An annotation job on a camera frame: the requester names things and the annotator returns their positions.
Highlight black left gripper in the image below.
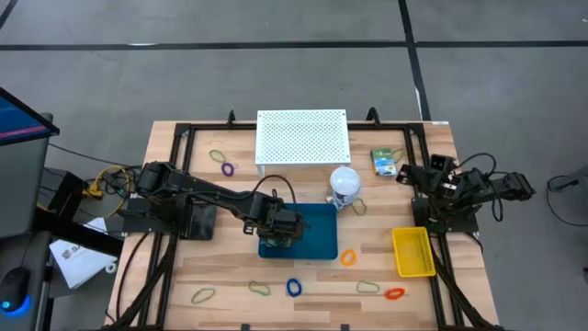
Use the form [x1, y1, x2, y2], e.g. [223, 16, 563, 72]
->
[242, 201, 310, 244]

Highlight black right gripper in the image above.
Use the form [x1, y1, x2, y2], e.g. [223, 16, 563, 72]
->
[395, 154, 463, 200]

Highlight yellow green crayon box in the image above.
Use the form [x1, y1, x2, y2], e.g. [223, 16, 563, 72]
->
[369, 146, 399, 177]
[261, 234, 295, 250]

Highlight teal plastic tray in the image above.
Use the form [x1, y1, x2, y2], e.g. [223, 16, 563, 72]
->
[257, 202, 340, 262]

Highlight blue coil key bracelet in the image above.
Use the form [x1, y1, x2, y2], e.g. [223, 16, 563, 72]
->
[285, 277, 304, 299]

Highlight red-orange coil key bracelet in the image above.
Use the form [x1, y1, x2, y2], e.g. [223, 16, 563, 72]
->
[383, 286, 409, 302]

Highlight black side desk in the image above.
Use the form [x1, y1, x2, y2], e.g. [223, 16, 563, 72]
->
[0, 229, 54, 331]

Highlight yellow plastic basket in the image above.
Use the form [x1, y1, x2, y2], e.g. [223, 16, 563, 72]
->
[390, 225, 437, 280]

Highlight white perforated metal shelf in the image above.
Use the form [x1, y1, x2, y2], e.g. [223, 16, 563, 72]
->
[254, 108, 353, 179]

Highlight small white paper sheet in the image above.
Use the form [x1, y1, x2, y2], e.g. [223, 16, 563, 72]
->
[82, 216, 109, 235]

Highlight white printed paper sheets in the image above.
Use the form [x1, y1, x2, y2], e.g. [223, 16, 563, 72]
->
[48, 238, 119, 291]

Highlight black box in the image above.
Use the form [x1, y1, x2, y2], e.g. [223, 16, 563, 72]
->
[39, 167, 87, 213]

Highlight black computer mouse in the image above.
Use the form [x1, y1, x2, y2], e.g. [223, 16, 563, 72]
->
[0, 266, 32, 317]

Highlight computer monitor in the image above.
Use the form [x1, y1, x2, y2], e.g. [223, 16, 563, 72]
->
[0, 86, 61, 148]

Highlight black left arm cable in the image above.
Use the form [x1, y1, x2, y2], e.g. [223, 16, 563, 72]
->
[251, 173, 300, 209]

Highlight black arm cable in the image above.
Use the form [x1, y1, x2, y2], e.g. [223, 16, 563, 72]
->
[454, 152, 504, 223]
[251, 173, 300, 209]

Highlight black aluminium table frame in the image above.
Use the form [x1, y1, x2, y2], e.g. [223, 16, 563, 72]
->
[104, 107, 506, 331]

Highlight white lamp power cord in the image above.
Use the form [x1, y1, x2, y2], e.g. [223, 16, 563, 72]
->
[328, 190, 356, 212]

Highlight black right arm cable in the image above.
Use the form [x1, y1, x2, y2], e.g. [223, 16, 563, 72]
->
[454, 152, 504, 223]

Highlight black floor cable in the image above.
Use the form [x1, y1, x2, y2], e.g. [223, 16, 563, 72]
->
[545, 173, 588, 228]

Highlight yellow cable bundle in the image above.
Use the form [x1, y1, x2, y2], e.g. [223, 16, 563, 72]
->
[81, 164, 133, 220]

